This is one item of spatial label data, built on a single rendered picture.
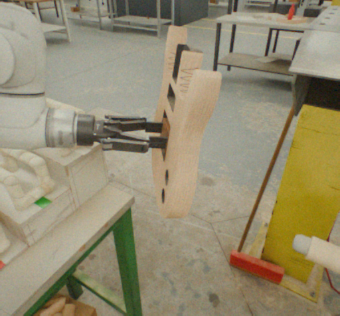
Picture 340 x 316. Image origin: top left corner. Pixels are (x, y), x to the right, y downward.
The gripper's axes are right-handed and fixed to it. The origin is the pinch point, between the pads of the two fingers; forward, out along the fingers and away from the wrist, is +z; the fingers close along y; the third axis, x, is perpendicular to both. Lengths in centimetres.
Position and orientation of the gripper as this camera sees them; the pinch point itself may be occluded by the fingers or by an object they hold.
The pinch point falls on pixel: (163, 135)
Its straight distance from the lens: 69.7
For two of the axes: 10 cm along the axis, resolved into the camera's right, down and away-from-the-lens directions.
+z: 9.7, 0.5, 2.2
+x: 1.6, -8.4, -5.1
